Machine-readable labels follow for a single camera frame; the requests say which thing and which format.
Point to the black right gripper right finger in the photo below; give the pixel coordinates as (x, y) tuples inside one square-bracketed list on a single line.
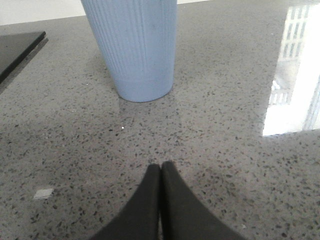
[(183, 216)]

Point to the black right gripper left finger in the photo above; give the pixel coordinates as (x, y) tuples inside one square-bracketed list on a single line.
[(139, 218)]

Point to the light blue ribbed cup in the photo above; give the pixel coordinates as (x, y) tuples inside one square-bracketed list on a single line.
[(137, 39)]

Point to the small white paper scrap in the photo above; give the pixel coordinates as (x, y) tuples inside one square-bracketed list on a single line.
[(43, 194)]

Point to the black glass gas stove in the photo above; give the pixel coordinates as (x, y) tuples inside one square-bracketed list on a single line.
[(16, 51)]

